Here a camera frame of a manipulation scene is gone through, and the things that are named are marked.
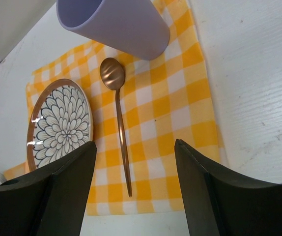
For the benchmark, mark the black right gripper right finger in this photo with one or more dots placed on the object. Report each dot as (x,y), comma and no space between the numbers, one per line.
(221,202)

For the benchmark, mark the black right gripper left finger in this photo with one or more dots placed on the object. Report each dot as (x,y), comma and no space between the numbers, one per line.
(51,200)

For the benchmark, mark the patterned ceramic plate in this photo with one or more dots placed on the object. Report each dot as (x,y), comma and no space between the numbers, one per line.
(61,121)

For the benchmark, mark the yellow white checkered cloth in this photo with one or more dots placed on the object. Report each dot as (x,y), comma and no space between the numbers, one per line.
(162,100)

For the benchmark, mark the copper spoon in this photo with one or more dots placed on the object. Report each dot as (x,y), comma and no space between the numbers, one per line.
(112,74)

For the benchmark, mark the lavender paper cup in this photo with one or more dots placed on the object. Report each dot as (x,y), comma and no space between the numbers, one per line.
(131,26)

